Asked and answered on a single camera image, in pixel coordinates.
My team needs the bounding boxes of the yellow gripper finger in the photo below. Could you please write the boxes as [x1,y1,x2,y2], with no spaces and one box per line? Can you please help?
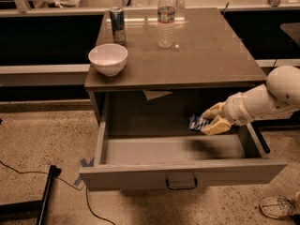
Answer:
[201,115,233,135]
[202,102,224,120]

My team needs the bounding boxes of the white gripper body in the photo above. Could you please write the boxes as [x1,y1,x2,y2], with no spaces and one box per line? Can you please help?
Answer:
[222,93,254,126]

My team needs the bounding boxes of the blue rxbar blueberry wrapper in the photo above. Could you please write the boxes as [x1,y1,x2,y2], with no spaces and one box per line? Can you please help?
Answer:
[188,114,210,131]

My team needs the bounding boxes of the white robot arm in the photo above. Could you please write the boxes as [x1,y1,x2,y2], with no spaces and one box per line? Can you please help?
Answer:
[201,66,300,135]

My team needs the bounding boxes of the open grey top drawer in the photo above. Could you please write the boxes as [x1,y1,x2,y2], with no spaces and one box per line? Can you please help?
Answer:
[79,92,289,192]

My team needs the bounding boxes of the grey cabinet with table top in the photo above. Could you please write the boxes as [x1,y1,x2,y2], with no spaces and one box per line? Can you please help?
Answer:
[84,7,266,117]

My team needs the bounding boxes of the paper label under table top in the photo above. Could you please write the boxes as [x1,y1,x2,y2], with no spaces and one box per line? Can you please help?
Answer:
[143,90,172,100]

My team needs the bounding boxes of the white sneaker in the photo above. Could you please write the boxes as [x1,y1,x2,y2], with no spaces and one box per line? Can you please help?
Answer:
[260,196,299,218]

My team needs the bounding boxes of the clear plastic water bottle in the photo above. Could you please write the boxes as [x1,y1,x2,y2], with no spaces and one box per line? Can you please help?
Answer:
[157,0,175,48]

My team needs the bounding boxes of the white ceramic bowl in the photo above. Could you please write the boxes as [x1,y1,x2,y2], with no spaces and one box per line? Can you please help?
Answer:
[88,43,128,76]

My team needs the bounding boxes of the blue tape cross marker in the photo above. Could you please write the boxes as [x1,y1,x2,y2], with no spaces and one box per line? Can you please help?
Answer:
[73,157,95,187]

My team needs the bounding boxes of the silver blue energy drink can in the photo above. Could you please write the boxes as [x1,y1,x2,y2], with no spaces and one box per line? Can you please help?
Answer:
[110,7,126,45]

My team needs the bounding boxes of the black metal stand base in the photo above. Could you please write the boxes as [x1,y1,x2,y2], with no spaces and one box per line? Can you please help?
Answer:
[0,165,61,225]

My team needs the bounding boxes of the black drawer handle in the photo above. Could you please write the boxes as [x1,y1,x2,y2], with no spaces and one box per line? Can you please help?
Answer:
[165,178,198,190]

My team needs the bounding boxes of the black floor cable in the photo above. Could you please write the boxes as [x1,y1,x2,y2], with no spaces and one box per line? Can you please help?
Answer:
[0,159,116,225]

